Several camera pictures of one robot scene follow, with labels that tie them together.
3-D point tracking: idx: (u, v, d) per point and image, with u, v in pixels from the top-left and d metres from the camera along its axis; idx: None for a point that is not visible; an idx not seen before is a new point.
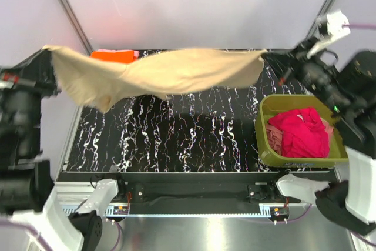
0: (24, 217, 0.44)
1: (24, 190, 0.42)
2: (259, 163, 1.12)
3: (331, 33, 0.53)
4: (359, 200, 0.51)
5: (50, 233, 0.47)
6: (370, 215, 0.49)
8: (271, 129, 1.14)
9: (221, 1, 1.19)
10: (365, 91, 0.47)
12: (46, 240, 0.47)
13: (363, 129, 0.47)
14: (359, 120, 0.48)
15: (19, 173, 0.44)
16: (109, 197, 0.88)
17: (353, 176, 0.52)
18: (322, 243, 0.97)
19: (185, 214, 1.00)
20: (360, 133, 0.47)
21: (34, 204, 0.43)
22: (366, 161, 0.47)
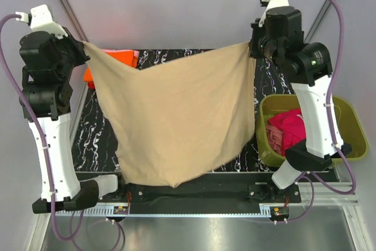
0: (42, 124, 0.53)
1: (50, 95, 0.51)
2: (258, 163, 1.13)
3: None
4: (312, 136, 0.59)
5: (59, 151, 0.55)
6: (324, 147, 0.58)
8: (271, 128, 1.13)
9: (221, 2, 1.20)
10: (285, 30, 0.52)
12: (50, 157, 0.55)
13: (297, 60, 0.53)
14: (291, 53, 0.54)
15: (46, 84, 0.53)
16: (108, 188, 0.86)
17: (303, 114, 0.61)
18: (321, 243, 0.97)
19: (185, 214, 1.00)
20: (294, 64, 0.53)
21: (54, 110, 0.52)
22: (305, 90, 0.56)
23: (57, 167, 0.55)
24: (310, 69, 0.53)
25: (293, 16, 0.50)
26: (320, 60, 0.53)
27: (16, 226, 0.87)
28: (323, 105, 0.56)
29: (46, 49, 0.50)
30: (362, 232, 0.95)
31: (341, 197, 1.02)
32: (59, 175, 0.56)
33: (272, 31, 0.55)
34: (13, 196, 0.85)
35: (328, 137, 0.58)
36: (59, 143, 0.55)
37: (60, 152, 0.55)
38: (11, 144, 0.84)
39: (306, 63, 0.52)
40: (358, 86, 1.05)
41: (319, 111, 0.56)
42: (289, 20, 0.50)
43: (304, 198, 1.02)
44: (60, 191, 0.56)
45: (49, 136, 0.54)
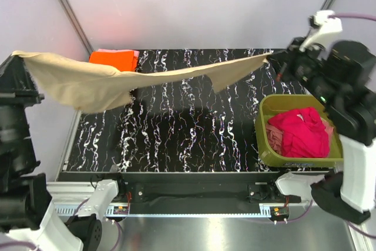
0: (22, 231, 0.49)
1: (20, 212, 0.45)
2: (259, 163, 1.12)
3: (318, 23, 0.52)
4: (353, 187, 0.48)
5: (47, 244, 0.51)
6: (364, 203, 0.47)
8: (271, 128, 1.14)
9: (221, 2, 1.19)
10: (350, 76, 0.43)
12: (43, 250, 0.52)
13: (357, 116, 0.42)
14: (351, 107, 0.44)
15: (16, 193, 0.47)
16: (109, 198, 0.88)
17: (346, 163, 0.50)
18: (321, 244, 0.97)
19: (185, 214, 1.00)
20: (353, 120, 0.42)
21: (32, 223, 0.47)
22: (359, 149, 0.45)
23: None
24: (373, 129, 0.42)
25: (367, 63, 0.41)
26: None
27: None
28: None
29: None
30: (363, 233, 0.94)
31: None
32: None
33: (332, 72, 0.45)
34: None
35: (371, 193, 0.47)
36: (47, 238, 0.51)
37: (49, 243, 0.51)
38: None
39: (369, 120, 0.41)
40: None
41: (369, 167, 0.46)
42: (364, 69, 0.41)
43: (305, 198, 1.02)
44: None
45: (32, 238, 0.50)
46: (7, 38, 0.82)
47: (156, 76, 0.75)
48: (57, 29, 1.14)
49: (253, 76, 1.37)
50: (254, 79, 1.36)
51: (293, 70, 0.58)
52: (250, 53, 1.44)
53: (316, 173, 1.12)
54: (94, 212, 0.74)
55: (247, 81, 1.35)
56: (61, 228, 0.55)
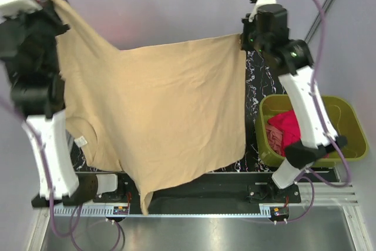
0: (39, 121, 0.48)
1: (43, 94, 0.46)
2: (258, 163, 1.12)
3: None
4: (304, 126, 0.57)
5: (53, 150, 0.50)
6: (315, 135, 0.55)
8: (271, 129, 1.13)
9: (220, 2, 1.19)
10: (271, 24, 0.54)
12: (46, 155, 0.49)
13: (279, 53, 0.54)
14: (277, 48, 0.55)
15: (36, 83, 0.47)
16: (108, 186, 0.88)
17: (295, 107, 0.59)
18: (321, 244, 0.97)
19: (185, 214, 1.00)
20: (275, 57, 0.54)
21: (49, 109, 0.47)
22: (290, 81, 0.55)
23: (53, 165, 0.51)
24: (290, 60, 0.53)
25: (281, 12, 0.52)
26: (301, 53, 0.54)
27: (15, 226, 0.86)
28: (308, 92, 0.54)
29: (25, 50, 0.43)
30: (362, 232, 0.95)
31: (341, 196, 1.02)
32: (56, 171, 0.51)
33: (264, 26, 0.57)
34: (13, 195, 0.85)
35: (318, 126, 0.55)
36: (54, 140, 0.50)
37: (55, 148, 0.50)
38: (10, 143, 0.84)
39: (285, 54, 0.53)
40: (357, 86, 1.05)
41: (305, 99, 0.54)
42: (277, 16, 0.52)
43: (304, 198, 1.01)
44: (58, 189, 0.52)
45: (43, 133, 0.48)
46: None
47: (158, 66, 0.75)
48: None
49: (253, 76, 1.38)
50: (254, 80, 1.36)
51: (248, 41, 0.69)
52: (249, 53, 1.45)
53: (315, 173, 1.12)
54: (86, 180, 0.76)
55: (247, 81, 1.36)
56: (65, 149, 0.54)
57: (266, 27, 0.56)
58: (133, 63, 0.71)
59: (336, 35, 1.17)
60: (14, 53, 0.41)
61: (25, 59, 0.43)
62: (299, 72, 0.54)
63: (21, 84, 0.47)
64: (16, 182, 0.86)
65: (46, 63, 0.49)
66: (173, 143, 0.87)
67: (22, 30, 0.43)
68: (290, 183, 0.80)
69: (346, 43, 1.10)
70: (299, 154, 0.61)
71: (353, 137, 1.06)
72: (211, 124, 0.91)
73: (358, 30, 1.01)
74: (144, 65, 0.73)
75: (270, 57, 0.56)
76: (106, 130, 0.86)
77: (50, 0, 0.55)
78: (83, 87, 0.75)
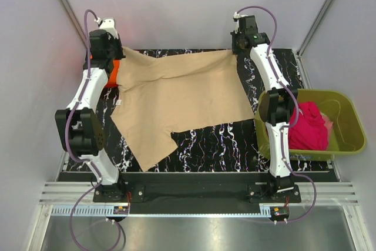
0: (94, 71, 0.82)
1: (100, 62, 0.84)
2: (259, 163, 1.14)
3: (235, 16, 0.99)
4: (265, 81, 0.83)
5: (92, 83, 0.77)
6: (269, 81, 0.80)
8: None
9: (220, 2, 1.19)
10: (246, 26, 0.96)
12: (87, 84, 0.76)
13: (247, 38, 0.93)
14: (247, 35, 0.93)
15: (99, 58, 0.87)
16: (111, 173, 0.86)
17: (261, 73, 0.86)
18: (321, 244, 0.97)
19: (185, 214, 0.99)
20: (245, 40, 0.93)
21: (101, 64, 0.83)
22: (254, 53, 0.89)
23: (87, 89, 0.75)
24: (253, 40, 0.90)
25: (248, 19, 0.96)
26: (261, 39, 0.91)
27: (16, 226, 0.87)
28: (265, 57, 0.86)
29: (98, 40, 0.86)
30: (362, 232, 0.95)
31: (341, 196, 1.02)
32: (86, 93, 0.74)
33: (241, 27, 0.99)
34: (14, 194, 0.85)
35: (271, 74, 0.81)
36: (97, 79, 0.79)
37: (94, 83, 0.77)
38: (12, 143, 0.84)
39: (250, 37, 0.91)
40: (356, 86, 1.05)
41: (262, 60, 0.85)
42: (246, 20, 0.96)
43: (304, 198, 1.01)
44: (81, 104, 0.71)
45: (93, 74, 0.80)
46: (10, 37, 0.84)
47: (178, 64, 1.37)
48: (57, 29, 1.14)
49: (253, 76, 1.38)
50: (254, 79, 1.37)
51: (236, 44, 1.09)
52: None
53: (315, 173, 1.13)
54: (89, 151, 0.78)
55: (247, 81, 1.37)
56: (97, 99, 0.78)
57: (244, 27, 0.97)
58: (163, 61, 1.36)
59: (335, 34, 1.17)
60: (97, 38, 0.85)
61: (100, 46, 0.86)
62: (258, 46, 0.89)
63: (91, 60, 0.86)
64: (16, 181, 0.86)
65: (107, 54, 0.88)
66: (188, 111, 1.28)
67: (100, 32, 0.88)
68: (279, 163, 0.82)
69: (345, 43, 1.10)
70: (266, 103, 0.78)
71: (352, 131, 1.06)
72: (218, 99, 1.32)
73: (358, 30, 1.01)
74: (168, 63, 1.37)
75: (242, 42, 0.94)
76: (144, 102, 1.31)
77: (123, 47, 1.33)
78: (128, 76, 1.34)
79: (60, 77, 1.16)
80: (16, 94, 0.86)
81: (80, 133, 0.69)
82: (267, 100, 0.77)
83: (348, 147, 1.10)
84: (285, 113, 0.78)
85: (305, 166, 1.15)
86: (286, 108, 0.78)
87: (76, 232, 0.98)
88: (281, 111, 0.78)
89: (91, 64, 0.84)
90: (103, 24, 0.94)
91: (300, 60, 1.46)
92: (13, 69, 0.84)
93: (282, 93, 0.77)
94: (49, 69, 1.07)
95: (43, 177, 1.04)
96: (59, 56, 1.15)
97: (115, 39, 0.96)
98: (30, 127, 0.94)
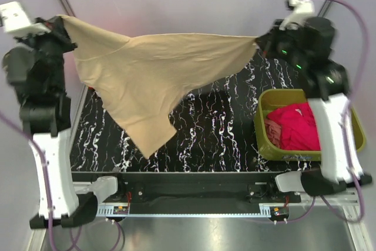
0: (43, 139, 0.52)
1: (49, 114, 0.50)
2: (258, 162, 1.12)
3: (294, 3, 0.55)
4: (328, 157, 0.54)
5: (56, 167, 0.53)
6: (338, 170, 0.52)
8: (270, 123, 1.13)
9: (220, 2, 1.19)
10: (314, 43, 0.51)
12: (49, 175, 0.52)
13: (314, 77, 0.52)
14: (312, 70, 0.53)
15: (44, 103, 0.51)
16: (108, 191, 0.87)
17: (321, 132, 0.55)
18: (321, 244, 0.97)
19: (185, 214, 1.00)
20: (310, 80, 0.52)
21: (54, 125, 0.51)
22: (321, 107, 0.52)
23: (54, 185, 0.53)
24: (325, 81, 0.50)
25: (325, 32, 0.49)
26: (339, 79, 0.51)
27: (15, 226, 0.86)
28: (338, 120, 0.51)
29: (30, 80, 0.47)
30: (362, 232, 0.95)
31: (341, 196, 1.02)
32: (55, 191, 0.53)
33: (305, 42, 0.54)
34: (13, 194, 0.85)
35: (342, 161, 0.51)
36: (58, 159, 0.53)
37: (59, 169, 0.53)
38: (12, 142, 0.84)
39: (321, 78, 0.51)
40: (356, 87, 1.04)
41: (333, 129, 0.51)
42: (321, 34, 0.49)
43: (304, 198, 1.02)
44: (57, 209, 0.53)
45: (47, 155, 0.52)
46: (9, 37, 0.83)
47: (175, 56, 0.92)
48: None
49: (253, 76, 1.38)
50: (254, 79, 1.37)
51: (274, 47, 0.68)
52: None
53: None
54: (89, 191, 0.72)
55: (247, 81, 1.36)
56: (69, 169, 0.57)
57: (311, 44, 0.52)
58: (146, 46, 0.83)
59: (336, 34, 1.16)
60: (24, 80, 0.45)
61: (39, 88, 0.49)
62: (332, 97, 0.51)
63: (30, 104, 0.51)
64: (15, 182, 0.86)
65: (50, 86, 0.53)
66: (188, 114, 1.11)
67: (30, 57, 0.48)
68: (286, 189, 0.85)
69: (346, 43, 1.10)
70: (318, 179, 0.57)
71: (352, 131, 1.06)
72: None
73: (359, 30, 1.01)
74: (150, 47, 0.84)
75: (303, 77, 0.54)
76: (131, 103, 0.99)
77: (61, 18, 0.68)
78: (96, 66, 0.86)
79: None
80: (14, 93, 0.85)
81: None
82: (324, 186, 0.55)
83: None
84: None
85: (305, 166, 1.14)
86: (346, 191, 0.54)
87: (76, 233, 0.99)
88: None
89: (42, 113, 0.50)
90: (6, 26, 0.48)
91: None
92: None
93: (348, 184, 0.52)
94: None
95: None
96: None
97: (47, 32, 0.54)
98: None
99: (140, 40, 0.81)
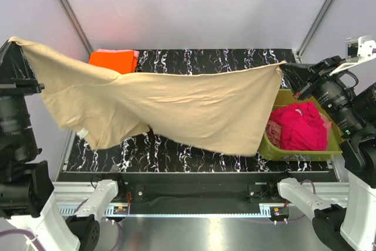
0: (25, 221, 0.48)
1: (24, 197, 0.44)
2: (258, 163, 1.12)
3: (361, 54, 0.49)
4: (353, 225, 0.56)
5: (46, 237, 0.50)
6: (362, 243, 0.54)
8: (270, 123, 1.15)
9: (220, 2, 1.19)
10: None
12: (42, 244, 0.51)
13: (366, 156, 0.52)
14: (364, 147, 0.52)
15: (19, 180, 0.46)
16: (109, 197, 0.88)
17: (354, 203, 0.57)
18: (321, 244, 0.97)
19: (185, 214, 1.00)
20: (361, 159, 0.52)
21: (32, 208, 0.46)
22: (365, 187, 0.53)
23: (49, 248, 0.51)
24: None
25: None
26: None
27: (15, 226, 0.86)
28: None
29: None
30: None
31: (341, 196, 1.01)
32: None
33: (365, 112, 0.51)
34: None
35: (370, 236, 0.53)
36: (46, 229, 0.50)
37: (49, 236, 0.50)
38: None
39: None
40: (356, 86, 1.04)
41: (371, 208, 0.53)
42: None
43: None
44: None
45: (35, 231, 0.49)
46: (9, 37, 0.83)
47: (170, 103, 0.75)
48: (57, 29, 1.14)
49: None
50: None
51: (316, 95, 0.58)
52: (249, 53, 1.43)
53: (315, 173, 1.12)
54: (92, 213, 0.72)
55: None
56: (60, 220, 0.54)
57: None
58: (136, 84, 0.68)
59: (336, 34, 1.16)
60: None
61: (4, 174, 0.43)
62: None
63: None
64: None
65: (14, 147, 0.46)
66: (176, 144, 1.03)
67: None
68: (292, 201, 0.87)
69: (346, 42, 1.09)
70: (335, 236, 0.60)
71: None
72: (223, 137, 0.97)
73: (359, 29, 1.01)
74: (148, 89, 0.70)
75: (352, 150, 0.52)
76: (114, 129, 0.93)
77: (15, 43, 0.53)
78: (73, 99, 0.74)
79: None
80: None
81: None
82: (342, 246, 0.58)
83: None
84: (340, 209, 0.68)
85: (305, 166, 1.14)
86: None
87: None
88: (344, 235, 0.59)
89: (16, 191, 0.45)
90: None
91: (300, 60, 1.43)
92: None
93: None
94: None
95: None
96: None
97: None
98: None
99: (133, 77, 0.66)
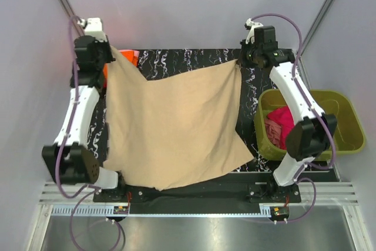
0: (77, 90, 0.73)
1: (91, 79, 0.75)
2: (258, 163, 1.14)
3: (248, 23, 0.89)
4: (294, 105, 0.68)
5: (83, 105, 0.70)
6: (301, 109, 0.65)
8: (270, 123, 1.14)
9: (219, 2, 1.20)
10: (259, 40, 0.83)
12: (76, 110, 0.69)
13: (267, 56, 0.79)
14: (266, 52, 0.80)
15: (85, 73, 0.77)
16: (108, 181, 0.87)
17: (283, 92, 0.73)
18: (321, 244, 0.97)
19: (185, 213, 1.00)
20: (264, 59, 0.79)
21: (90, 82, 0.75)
22: (277, 74, 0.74)
23: (77, 117, 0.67)
24: (273, 56, 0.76)
25: (267, 29, 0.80)
26: (283, 55, 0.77)
27: (15, 224, 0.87)
28: (291, 78, 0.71)
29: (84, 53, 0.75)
30: (362, 232, 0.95)
31: (341, 196, 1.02)
32: (76, 120, 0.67)
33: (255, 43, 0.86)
34: (13, 194, 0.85)
35: (302, 102, 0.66)
36: (86, 101, 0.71)
37: (86, 104, 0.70)
38: (12, 142, 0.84)
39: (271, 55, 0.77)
40: (355, 87, 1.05)
41: (288, 83, 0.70)
42: (265, 30, 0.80)
43: (304, 198, 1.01)
44: (71, 137, 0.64)
45: (81, 95, 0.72)
46: (9, 37, 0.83)
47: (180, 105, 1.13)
48: (57, 29, 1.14)
49: (253, 76, 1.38)
50: (254, 79, 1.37)
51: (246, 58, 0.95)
52: None
53: (316, 173, 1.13)
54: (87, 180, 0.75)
55: (247, 81, 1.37)
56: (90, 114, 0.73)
57: (260, 40, 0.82)
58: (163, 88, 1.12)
59: (336, 34, 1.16)
60: (84, 49, 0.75)
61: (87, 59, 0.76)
62: (281, 64, 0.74)
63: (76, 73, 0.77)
64: (16, 181, 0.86)
65: (97, 66, 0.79)
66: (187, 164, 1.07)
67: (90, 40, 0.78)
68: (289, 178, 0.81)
69: (346, 42, 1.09)
70: (294, 135, 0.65)
71: (351, 131, 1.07)
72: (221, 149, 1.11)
73: (358, 29, 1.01)
74: (167, 91, 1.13)
75: (260, 59, 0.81)
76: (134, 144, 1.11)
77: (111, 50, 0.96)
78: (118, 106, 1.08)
79: (60, 77, 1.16)
80: (16, 93, 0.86)
81: (72, 166, 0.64)
82: (296, 134, 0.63)
83: (349, 145, 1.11)
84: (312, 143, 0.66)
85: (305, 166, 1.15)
86: (321, 141, 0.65)
87: (76, 232, 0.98)
88: (314, 143, 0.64)
89: (80, 79, 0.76)
90: (87, 26, 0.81)
91: (300, 60, 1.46)
92: (12, 69, 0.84)
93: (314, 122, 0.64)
94: (48, 68, 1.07)
95: (43, 177, 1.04)
96: (57, 56, 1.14)
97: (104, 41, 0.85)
98: (30, 127, 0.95)
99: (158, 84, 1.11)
